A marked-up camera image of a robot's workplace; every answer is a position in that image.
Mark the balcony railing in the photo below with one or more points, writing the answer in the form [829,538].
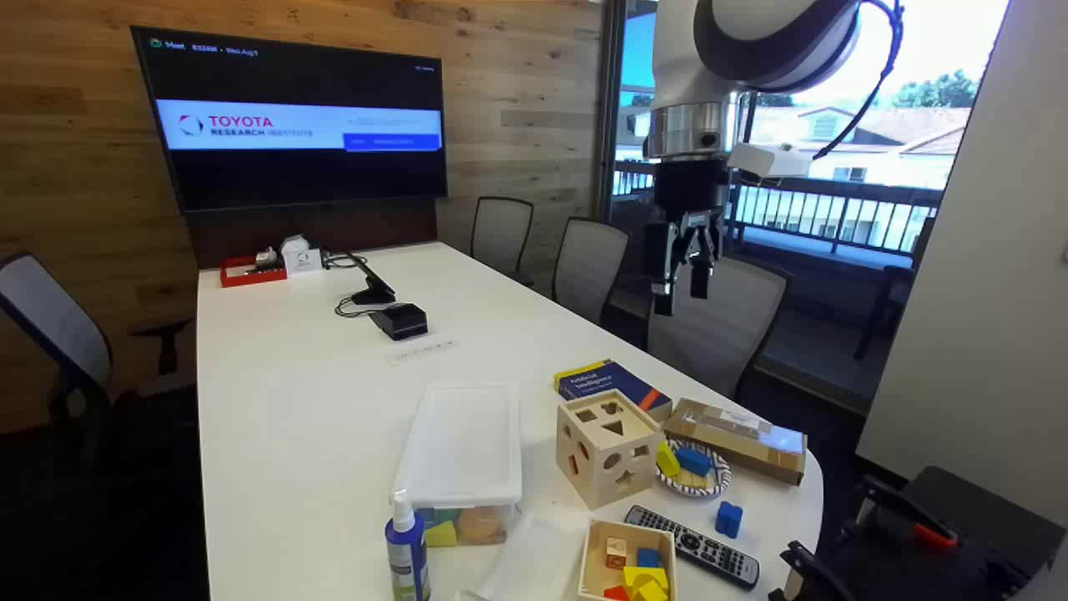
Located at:
[823,211]

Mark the blue white spray bottle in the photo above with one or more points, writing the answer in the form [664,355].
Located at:
[404,556]

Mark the brown cardboard box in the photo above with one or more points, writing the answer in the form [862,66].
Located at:
[740,438]

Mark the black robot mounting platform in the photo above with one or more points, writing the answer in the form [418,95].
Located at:
[989,536]

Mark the wooden shape sorter toy box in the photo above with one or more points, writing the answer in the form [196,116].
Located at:
[607,452]

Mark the white desk device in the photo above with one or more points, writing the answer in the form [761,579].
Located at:
[301,254]

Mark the yellow wooden block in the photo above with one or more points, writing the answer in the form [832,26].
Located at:
[669,461]
[647,579]

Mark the blue patterned white plate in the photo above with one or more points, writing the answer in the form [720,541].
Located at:
[711,487]

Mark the wall-mounted TV screen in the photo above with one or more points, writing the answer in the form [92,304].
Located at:
[294,123]

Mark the blue book with orange stripe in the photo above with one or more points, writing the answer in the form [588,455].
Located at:
[615,387]

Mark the small black box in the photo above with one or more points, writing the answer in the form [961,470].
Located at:
[399,321]

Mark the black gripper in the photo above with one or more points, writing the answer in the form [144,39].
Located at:
[688,190]

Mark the blue clover-shaped block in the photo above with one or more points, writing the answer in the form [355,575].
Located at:
[730,518]

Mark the blue wooden block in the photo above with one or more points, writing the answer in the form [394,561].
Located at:
[695,459]

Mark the grey black remote control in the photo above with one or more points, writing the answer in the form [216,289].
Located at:
[695,549]

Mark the red wooden block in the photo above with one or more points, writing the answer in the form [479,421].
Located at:
[615,595]

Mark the clear plastic storage container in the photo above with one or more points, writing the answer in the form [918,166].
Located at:
[461,444]

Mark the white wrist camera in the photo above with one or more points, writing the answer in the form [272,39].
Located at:
[770,162]

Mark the grey mesh office chair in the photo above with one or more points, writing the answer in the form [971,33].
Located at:
[711,330]
[588,269]
[503,234]
[56,320]

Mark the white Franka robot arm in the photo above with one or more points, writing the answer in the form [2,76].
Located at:
[770,34]

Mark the red flat box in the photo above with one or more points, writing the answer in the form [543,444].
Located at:
[251,271]

